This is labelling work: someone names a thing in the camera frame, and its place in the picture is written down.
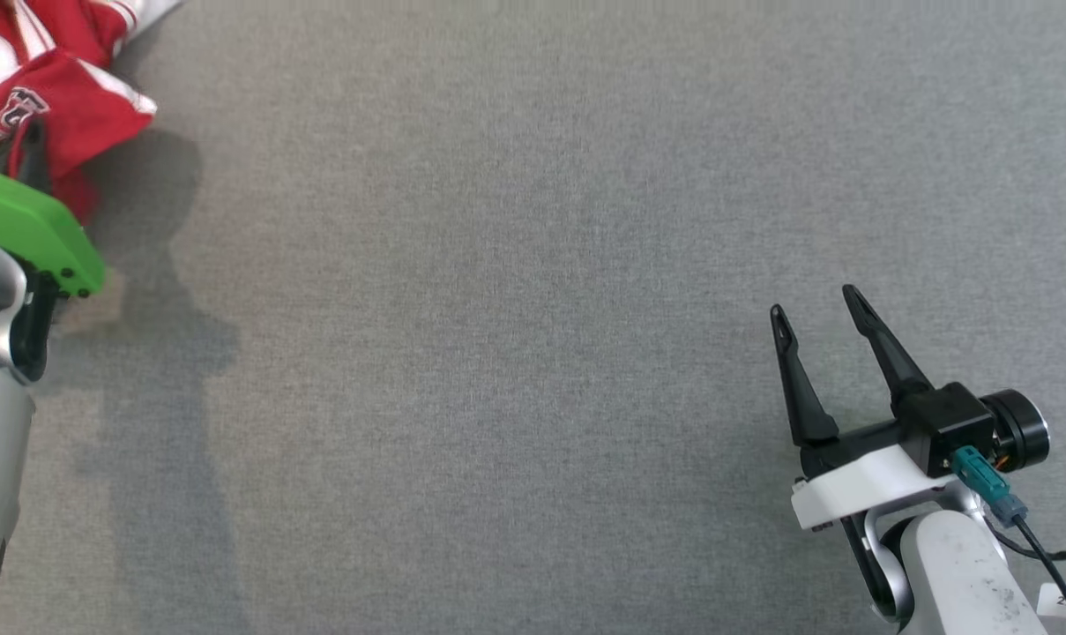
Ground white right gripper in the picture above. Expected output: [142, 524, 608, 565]
[769, 284, 974, 531]

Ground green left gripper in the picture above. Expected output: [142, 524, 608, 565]
[0, 123, 107, 299]

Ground red white basketball shorts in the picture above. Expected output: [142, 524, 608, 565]
[0, 49, 159, 223]

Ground black round right gripper motor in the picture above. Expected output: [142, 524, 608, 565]
[982, 390, 1051, 469]

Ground grey fabric sofa cushion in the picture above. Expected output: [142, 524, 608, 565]
[0, 0, 1066, 635]

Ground teal right cable connector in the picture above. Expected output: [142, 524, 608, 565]
[950, 445, 1028, 529]

